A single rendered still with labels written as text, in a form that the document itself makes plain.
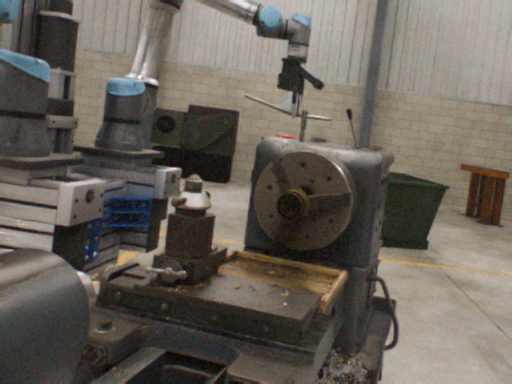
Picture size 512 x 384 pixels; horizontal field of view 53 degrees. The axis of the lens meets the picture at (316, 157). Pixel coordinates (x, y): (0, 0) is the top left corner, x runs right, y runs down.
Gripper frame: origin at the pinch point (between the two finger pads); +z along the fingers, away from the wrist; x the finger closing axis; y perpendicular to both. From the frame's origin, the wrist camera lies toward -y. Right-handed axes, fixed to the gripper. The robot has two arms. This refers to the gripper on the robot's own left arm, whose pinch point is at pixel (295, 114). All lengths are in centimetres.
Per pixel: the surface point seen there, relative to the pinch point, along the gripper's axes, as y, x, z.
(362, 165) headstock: -27.4, 7.9, 14.3
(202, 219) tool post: -8, 86, 25
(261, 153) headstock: 8.3, 8.0, 15.0
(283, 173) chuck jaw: -6.2, 27.6, 18.9
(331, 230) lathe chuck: -22.6, 23.6, 34.6
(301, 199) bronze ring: -15.0, 35.9, 24.8
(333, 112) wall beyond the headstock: 181, -952, -40
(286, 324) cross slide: -29, 91, 39
